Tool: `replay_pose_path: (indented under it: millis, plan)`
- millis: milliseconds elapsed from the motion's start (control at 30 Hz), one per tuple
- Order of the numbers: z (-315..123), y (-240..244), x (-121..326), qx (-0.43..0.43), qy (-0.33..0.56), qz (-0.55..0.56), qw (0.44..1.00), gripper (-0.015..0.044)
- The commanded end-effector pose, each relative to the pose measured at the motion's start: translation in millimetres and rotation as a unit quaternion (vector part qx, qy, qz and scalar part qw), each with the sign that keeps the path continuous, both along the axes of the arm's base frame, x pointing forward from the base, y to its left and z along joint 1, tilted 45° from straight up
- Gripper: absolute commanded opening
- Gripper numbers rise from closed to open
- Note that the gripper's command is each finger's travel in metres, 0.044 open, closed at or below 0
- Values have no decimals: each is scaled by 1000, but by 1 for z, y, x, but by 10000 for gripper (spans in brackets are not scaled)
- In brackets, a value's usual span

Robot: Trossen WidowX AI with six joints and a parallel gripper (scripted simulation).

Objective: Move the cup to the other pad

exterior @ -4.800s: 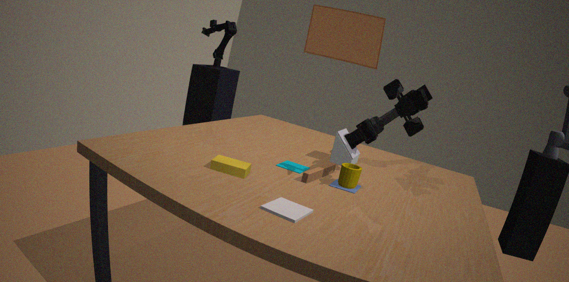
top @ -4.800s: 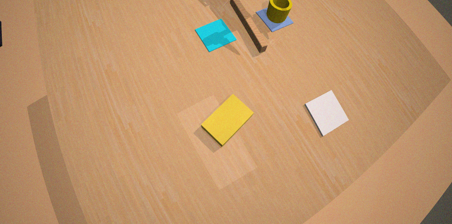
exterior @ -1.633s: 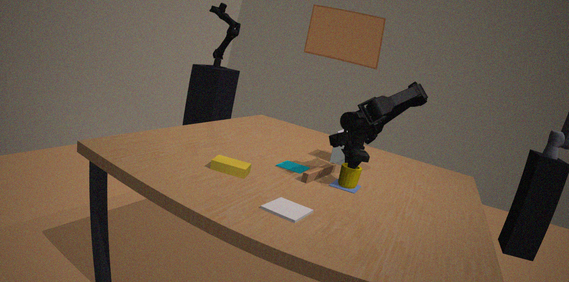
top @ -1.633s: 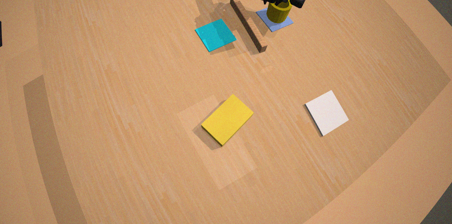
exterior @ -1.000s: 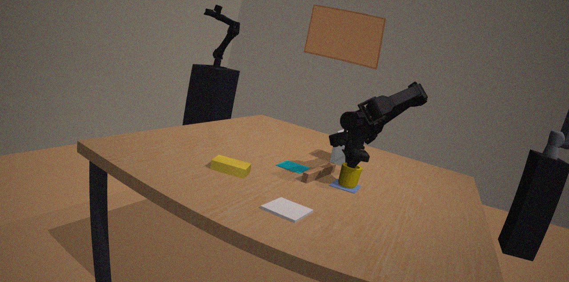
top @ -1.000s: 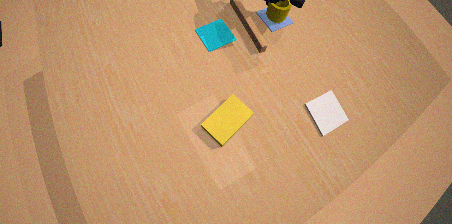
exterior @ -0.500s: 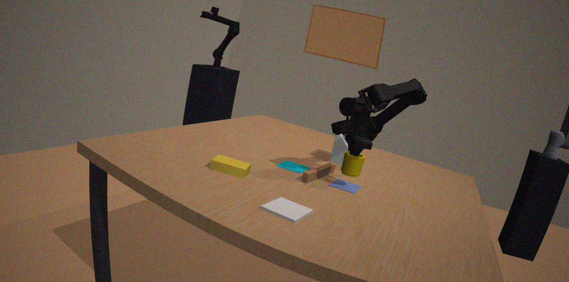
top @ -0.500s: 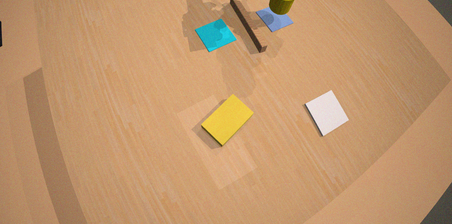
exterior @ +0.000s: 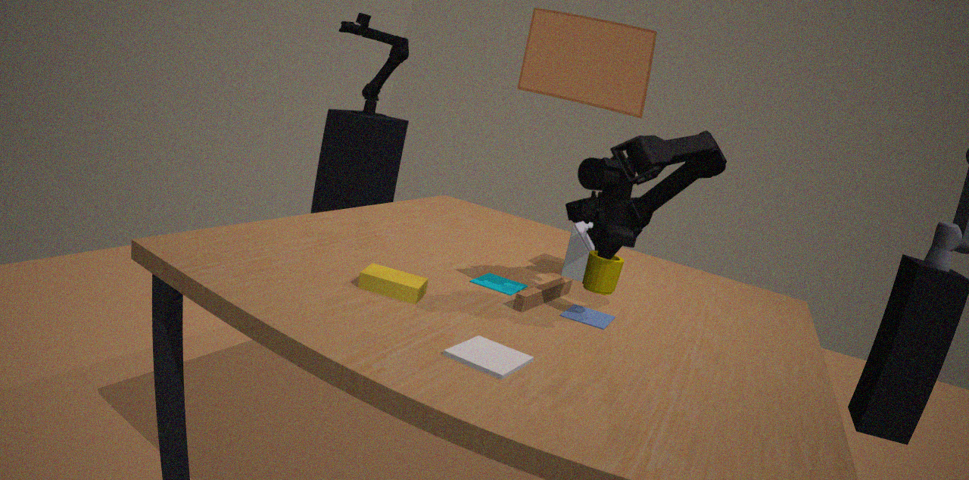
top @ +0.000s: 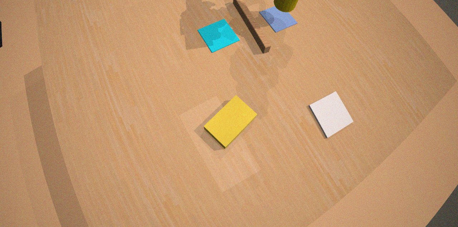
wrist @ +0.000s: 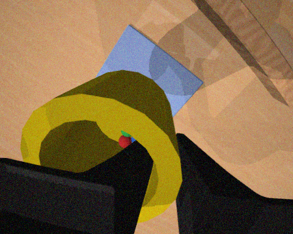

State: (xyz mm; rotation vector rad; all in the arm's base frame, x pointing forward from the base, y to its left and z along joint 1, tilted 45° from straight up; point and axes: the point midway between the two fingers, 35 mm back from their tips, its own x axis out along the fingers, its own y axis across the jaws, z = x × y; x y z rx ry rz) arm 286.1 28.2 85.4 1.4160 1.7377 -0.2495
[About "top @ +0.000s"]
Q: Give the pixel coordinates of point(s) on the brown wooden bar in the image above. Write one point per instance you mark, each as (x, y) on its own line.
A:
(252, 25)

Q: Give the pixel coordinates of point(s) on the yellow rectangular block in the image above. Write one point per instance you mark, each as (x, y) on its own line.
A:
(230, 121)

